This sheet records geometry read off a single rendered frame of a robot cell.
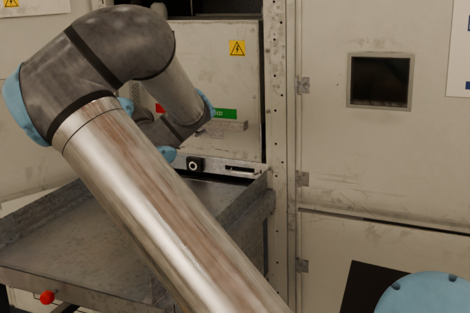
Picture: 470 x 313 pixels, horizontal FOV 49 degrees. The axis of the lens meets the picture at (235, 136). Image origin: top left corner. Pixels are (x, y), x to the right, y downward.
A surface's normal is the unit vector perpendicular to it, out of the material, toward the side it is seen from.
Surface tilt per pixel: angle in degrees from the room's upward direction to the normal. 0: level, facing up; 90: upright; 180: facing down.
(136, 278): 0
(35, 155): 90
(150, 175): 46
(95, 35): 60
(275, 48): 90
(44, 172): 90
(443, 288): 41
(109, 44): 74
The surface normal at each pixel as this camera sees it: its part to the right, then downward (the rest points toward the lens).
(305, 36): -0.41, 0.29
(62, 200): 0.91, 0.09
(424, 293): -0.29, -0.54
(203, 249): 0.26, -0.45
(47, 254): -0.04, -0.95
